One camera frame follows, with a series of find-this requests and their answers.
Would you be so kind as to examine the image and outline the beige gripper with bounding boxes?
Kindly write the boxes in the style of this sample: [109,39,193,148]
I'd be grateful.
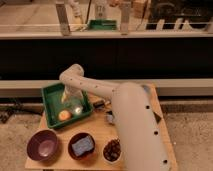
[61,86,83,103]

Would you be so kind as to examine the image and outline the orange red apple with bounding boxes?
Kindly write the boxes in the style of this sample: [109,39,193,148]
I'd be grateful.
[58,110,72,121]

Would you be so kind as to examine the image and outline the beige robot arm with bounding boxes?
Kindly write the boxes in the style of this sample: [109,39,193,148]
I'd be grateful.
[59,64,171,171]

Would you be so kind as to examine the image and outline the green plastic tray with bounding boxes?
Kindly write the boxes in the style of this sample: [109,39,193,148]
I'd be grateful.
[41,83,93,129]

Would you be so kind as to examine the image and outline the small dark metal object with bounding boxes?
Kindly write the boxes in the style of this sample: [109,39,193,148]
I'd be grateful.
[93,99,111,109]

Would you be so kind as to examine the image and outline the blue crumpled cloth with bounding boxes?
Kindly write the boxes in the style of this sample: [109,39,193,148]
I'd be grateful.
[106,114,115,125]

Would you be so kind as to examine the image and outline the blue sponge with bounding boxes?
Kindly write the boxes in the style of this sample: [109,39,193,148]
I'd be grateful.
[72,136,94,157]

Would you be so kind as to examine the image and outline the dark red bowl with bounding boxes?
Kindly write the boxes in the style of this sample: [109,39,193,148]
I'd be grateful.
[68,132,95,160]

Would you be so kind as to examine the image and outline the empty purple bowl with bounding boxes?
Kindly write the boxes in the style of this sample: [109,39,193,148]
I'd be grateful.
[27,130,59,162]

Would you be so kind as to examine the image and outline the white bowl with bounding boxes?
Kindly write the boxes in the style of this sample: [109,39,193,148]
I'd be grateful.
[101,138,122,165]

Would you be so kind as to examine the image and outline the brown nuts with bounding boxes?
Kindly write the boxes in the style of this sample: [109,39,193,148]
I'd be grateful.
[103,138,122,162]

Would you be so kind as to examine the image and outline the black rectangular block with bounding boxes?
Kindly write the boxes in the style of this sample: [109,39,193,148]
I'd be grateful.
[153,112,162,124]

